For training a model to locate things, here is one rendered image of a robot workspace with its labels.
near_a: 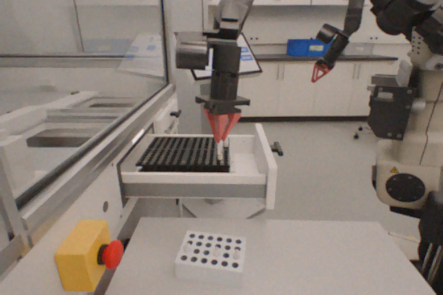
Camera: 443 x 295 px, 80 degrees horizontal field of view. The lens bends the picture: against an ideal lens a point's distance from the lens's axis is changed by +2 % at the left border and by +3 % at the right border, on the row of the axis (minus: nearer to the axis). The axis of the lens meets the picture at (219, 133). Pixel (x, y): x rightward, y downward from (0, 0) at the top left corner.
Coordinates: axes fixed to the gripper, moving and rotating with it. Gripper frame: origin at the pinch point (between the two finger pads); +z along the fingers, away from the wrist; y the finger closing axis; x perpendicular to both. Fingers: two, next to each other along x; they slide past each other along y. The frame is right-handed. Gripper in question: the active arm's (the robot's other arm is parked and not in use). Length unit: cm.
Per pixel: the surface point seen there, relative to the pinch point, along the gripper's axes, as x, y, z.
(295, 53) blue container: -208, -256, -19
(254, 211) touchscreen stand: -68, -81, 88
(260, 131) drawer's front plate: -7.4, -18.8, 2.7
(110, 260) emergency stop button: 12.1, 25.6, 11.1
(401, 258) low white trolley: 30.5, -25.8, 18.8
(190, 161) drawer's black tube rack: -6.5, 3.6, 7.7
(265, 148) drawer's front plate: 2.4, -11.9, 3.3
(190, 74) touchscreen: -80, -34, -4
